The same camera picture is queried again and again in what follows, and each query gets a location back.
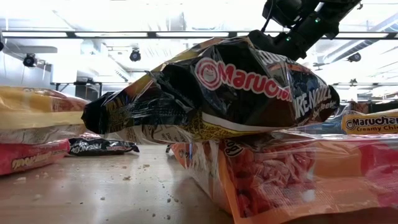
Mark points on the black Maruchan fire noodle packet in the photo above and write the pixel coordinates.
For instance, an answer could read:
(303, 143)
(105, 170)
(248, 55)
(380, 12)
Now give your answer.
(102, 147)
(242, 102)

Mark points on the red Maruchan noodle packet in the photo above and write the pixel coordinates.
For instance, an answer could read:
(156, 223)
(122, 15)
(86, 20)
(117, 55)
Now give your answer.
(28, 158)
(280, 174)

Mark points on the yellow Maruchan noodle packet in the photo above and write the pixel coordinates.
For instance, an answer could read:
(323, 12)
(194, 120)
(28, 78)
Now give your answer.
(370, 123)
(37, 109)

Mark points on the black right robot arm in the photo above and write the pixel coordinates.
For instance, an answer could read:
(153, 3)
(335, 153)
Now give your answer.
(311, 31)

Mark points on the black ceiling camera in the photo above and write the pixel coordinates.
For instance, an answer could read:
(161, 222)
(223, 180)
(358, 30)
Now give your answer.
(135, 56)
(354, 57)
(29, 60)

